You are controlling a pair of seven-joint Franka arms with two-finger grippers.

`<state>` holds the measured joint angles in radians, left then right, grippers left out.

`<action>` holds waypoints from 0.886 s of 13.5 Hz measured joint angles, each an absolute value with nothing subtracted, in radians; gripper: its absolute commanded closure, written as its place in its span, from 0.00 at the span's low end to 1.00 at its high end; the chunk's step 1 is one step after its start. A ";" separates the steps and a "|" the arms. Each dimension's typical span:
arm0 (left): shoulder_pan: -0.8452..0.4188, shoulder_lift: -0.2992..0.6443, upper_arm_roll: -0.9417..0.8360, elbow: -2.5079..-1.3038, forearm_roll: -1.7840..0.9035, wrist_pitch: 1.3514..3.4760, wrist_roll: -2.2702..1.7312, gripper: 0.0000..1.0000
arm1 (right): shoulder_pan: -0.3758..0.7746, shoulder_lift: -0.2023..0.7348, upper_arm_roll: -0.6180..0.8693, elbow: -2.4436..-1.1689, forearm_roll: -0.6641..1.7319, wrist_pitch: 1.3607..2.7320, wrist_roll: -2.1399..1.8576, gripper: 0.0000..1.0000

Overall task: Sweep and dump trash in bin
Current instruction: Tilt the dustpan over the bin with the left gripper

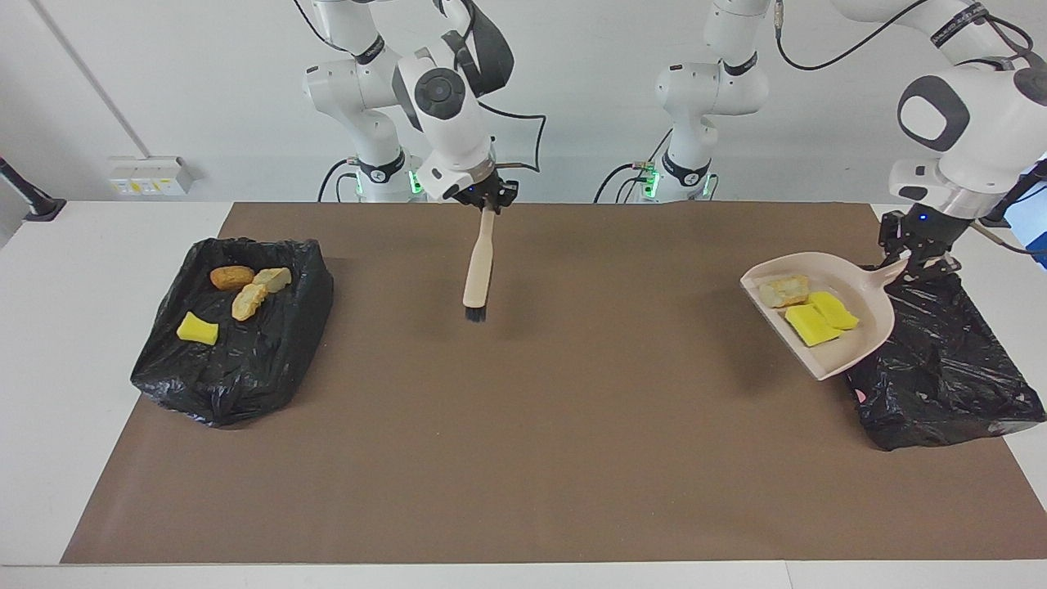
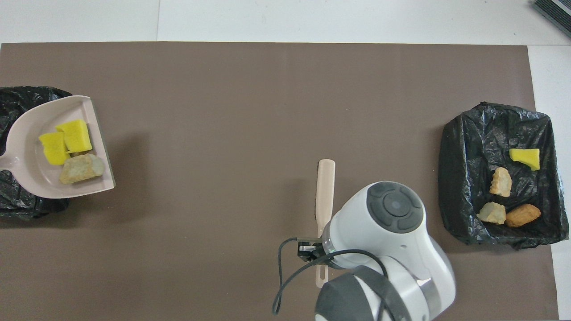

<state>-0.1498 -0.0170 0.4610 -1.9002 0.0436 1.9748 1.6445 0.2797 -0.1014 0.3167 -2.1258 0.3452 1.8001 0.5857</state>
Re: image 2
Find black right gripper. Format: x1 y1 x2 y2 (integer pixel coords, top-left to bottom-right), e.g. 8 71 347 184
297 240 334 268

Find beige brush with black bristles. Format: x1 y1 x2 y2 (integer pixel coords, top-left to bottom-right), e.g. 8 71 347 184
314 159 336 288

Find beige orange striped foam chunk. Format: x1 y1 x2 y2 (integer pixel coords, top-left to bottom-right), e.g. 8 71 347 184
489 167 513 198

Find brown cork-like chunk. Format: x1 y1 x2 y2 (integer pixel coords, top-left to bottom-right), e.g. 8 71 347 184
505 203 542 228

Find plain yellow sponge piece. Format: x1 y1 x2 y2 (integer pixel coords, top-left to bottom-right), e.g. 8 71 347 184
509 148 541 171

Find beige stone-like foam chunk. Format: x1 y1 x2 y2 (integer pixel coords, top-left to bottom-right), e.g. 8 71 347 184
59 153 106 185

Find beige plastic dustpan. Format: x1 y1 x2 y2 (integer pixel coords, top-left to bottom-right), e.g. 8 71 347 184
0 95 116 199

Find black bag lined bin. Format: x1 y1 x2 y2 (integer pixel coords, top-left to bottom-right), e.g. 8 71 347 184
438 102 570 251

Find black bag bin with pink scrap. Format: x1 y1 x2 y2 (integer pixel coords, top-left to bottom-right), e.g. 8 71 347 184
0 86 72 220

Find brown table mat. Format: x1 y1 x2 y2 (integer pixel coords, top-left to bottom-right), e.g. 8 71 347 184
0 42 559 321

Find pale beige foam chunk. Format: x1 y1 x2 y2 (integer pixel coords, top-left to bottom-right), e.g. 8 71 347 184
476 202 507 225

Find grey ribbed device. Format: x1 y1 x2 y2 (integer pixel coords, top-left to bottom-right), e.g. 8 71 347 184
532 0 571 25

